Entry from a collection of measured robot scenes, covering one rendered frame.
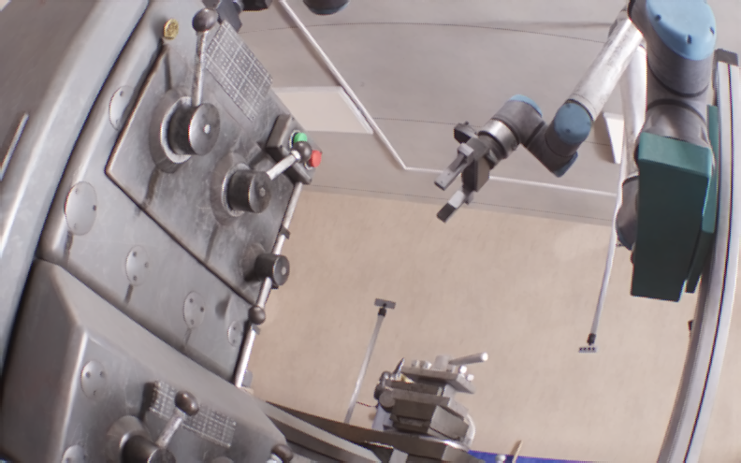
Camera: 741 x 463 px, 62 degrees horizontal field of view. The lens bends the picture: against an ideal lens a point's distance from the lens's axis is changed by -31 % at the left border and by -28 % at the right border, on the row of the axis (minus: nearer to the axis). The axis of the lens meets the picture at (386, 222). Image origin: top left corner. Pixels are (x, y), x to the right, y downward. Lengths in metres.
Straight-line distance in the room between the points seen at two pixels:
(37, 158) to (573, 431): 5.43
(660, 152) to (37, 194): 0.97
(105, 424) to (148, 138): 0.41
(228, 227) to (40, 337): 0.49
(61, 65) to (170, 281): 0.41
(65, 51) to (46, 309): 0.33
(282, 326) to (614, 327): 2.93
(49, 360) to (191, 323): 0.41
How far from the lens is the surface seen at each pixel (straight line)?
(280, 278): 1.23
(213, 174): 1.15
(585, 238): 6.50
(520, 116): 1.91
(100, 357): 0.83
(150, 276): 1.07
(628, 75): 2.15
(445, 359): 2.13
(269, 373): 6.99
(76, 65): 0.93
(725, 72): 1.60
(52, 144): 0.91
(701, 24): 1.24
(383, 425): 2.71
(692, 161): 1.26
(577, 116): 1.80
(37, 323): 0.87
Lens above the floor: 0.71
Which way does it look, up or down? 21 degrees up
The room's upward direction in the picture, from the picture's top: 18 degrees clockwise
